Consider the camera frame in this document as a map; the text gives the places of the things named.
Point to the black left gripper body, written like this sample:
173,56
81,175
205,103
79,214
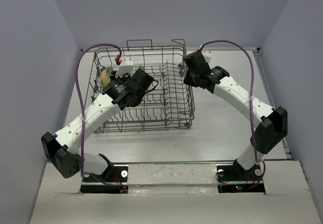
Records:
139,101

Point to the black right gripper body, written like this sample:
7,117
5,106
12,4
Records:
190,78

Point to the blue yellow sun bowl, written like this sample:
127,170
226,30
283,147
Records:
105,76

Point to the grey wire dish rack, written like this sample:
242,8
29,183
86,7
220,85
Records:
171,104

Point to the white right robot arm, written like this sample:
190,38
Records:
269,125

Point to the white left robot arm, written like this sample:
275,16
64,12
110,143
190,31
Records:
65,148

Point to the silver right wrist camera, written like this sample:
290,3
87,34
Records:
206,53

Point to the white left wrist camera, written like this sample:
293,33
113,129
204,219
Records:
126,66

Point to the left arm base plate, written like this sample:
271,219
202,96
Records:
114,183

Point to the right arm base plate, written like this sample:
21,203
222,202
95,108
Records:
242,182

